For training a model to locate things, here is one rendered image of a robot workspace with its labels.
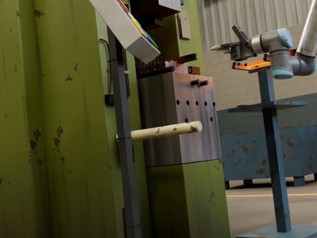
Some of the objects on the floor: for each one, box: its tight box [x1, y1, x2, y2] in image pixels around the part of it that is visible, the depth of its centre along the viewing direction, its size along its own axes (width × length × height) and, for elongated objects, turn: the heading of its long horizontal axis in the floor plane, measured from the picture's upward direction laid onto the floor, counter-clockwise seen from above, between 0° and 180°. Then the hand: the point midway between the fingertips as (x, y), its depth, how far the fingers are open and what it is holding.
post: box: [107, 25, 142, 238], centre depth 192 cm, size 4×4×108 cm
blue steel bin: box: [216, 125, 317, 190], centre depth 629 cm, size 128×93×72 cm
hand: (217, 50), depth 233 cm, fingers open, 14 cm apart
